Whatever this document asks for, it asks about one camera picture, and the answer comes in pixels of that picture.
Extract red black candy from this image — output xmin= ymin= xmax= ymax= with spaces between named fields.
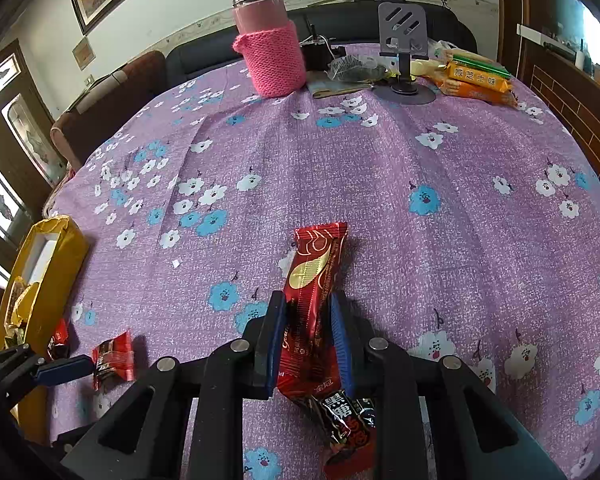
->
xmin=47 ymin=318 xmax=71 ymax=361
xmin=91 ymin=330 xmax=135 ymax=390

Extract yellow snack pouch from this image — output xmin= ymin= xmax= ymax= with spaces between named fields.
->
xmin=10 ymin=282 xmax=39 ymax=328

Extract long red chocolate bar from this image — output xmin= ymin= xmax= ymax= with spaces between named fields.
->
xmin=277 ymin=222 xmax=377 ymax=479

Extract yellow rimmed white tray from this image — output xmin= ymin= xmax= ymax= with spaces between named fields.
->
xmin=0 ymin=214 xmax=89 ymax=444

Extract wooden glass door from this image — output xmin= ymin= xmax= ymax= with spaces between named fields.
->
xmin=0 ymin=40 xmax=66 ymax=273

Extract brown armchair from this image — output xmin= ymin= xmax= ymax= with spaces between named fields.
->
xmin=50 ymin=51 xmax=166 ymax=171

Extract wooden tv cabinet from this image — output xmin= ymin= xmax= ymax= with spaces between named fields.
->
xmin=517 ymin=24 xmax=600 ymax=180

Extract orange biscuit boxes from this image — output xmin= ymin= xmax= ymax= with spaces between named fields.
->
xmin=411 ymin=49 xmax=518 ymax=107

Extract pink knitted thermos bottle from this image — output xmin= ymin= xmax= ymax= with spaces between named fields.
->
xmin=233 ymin=0 xmax=306 ymax=98

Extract clear plastic bag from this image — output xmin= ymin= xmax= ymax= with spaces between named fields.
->
xmin=326 ymin=54 xmax=391 ymax=84

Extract grey phone stand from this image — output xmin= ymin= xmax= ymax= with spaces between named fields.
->
xmin=373 ymin=1 xmax=435 ymax=106

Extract black leather sofa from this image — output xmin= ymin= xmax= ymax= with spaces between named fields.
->
xmin=165 ymin=0 xmax=478 ymax=87

